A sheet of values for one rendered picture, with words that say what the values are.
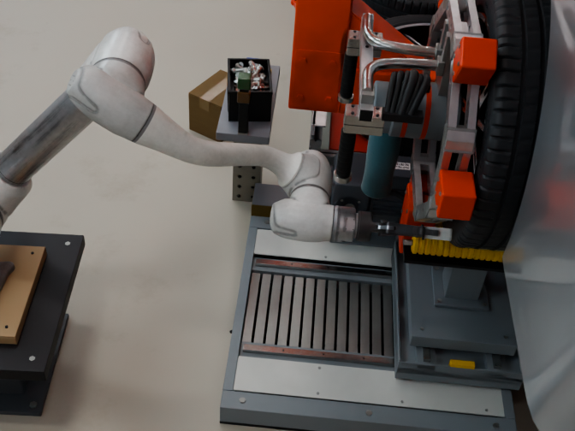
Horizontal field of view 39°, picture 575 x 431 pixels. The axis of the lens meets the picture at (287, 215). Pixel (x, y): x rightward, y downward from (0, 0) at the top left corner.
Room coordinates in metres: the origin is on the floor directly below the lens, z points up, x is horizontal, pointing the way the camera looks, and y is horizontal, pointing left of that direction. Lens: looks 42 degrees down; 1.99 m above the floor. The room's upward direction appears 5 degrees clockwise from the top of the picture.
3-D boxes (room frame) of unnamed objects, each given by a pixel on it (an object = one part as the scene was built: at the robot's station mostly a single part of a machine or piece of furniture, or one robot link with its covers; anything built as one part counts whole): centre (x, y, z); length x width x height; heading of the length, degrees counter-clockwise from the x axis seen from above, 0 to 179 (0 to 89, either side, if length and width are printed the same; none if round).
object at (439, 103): (1.69, -0.29, 0.85); 0.21 x 0.14 x 0.14; 89
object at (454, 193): (1.37, -0.36, 0.85); 0.09 x 0.08 x 0.07; 179
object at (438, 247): (1.57, -0.46, 0.51); 0.29 x 0.06 x 0.06; 89
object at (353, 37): (1.86, -0.16, 0.93); 0.09 x 0.05 x 0.05; 89
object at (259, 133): (2.28, 0.16, 0.44); 0.43 x 0.17 x 0.03; 179
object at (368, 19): (1.79, -0.24, 1.03); 0.19 x 0.18 x 0.11; 89
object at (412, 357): (1.68, -0.53, 0.13); 0.50 x 0.36 x 0.10; 179
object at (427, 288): (1.68, -0.53, 0.32); 0.40 x 0.30 x 0.28; 179
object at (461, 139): (1.69, -0.36, 0.85); 0.54 x 0.07 x 0.54; 179
